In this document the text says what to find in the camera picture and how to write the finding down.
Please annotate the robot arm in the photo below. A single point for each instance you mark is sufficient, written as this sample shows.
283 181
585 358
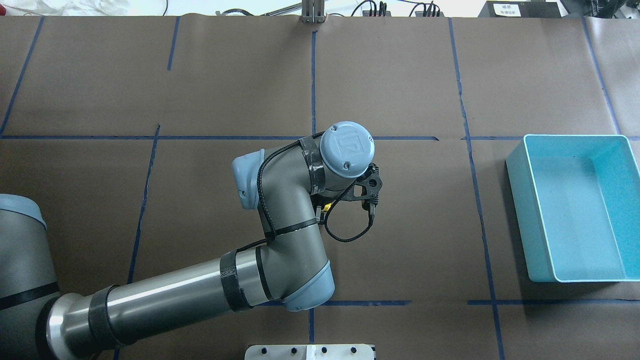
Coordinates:
293 188

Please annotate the black box with label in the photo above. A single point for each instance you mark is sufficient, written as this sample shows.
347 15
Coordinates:
520 9

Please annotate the light blue plastic bin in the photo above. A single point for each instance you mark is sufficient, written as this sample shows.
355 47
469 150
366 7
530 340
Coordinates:
577 203

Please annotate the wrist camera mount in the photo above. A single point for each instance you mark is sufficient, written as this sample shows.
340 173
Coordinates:
366 188

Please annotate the aluminium frame post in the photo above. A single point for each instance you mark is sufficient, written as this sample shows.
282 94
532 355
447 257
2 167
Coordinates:
313 11

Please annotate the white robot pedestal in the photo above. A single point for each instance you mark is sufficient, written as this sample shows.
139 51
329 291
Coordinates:
345 351

